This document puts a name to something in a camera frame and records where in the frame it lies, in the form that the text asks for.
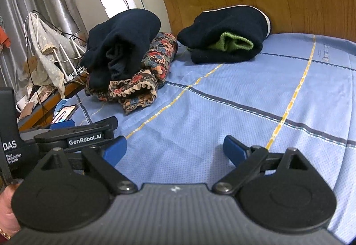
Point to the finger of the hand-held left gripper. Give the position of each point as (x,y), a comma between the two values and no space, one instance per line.
(55,137)
(62,124)

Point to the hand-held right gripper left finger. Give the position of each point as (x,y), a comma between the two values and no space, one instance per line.
(115,150)

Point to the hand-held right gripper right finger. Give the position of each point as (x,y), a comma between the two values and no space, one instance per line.
(235,150)

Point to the large navy knit sweater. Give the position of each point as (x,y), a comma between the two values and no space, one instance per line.
(122,30)

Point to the person's left hand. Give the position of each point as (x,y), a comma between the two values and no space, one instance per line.
(7,211)

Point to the smartphone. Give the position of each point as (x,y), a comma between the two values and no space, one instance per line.
(65,113)

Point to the white cup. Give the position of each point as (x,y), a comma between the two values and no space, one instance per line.
(20,108)

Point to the wooden bedside table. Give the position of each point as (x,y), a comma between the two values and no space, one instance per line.
(66,88)

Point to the blue plaid bed sheet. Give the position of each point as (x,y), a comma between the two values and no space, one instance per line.
(222,103)

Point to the white router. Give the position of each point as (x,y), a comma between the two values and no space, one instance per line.
(71,75)

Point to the orange cloth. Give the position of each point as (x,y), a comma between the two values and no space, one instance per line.
(3,37)

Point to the beige floral cloth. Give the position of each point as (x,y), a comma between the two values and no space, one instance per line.
(44,36)

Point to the brown floral garment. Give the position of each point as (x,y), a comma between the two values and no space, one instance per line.
(158,55)

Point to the navy garment with green cuff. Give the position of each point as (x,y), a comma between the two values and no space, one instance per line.
(228,22)

